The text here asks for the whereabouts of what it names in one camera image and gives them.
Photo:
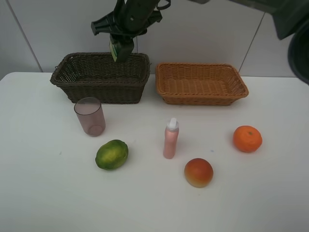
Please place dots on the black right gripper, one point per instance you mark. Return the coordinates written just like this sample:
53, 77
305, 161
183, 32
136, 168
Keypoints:
129, 18

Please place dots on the dark green bottle black cap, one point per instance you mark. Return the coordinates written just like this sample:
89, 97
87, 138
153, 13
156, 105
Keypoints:
121, 50

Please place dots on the translucent purple plastic cup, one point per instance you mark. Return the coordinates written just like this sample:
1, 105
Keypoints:
91, 117

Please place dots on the pink spray bottle white cap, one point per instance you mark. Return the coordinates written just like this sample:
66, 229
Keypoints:
171, 137

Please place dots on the red yellow apple fruit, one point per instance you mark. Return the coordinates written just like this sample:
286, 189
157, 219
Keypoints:
198, 172

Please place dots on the orange mandarin fruit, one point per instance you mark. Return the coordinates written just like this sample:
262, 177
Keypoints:
247, 139

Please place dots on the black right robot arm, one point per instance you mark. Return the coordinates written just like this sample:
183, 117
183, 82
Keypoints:
291, 18

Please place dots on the dark brown wicker basket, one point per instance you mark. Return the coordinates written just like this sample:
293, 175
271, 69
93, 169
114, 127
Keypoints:
82, 75

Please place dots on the orange wicker basket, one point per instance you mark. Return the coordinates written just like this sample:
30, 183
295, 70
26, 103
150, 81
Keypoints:
180, 83

